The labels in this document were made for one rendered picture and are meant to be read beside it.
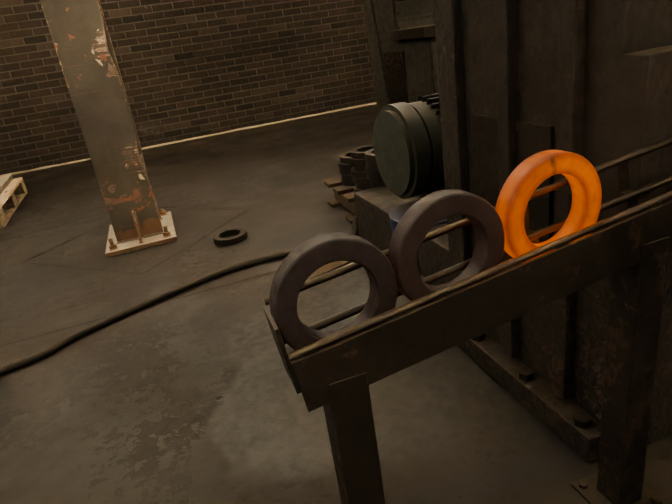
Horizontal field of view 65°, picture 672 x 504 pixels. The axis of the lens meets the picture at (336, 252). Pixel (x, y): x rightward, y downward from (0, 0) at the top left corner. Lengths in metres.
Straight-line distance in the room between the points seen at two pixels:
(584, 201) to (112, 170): 2.67
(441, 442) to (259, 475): 0.46
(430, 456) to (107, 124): 2.43
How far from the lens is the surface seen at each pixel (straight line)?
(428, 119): 2.10
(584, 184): 0.91
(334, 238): 0.71
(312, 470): 1.41
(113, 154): 3.19
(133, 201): 3.24
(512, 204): 0.82
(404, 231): 0.74
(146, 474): 1.56
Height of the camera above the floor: 0.98
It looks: 23 degrees down
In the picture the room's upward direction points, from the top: 9 degrees counter-clockwise
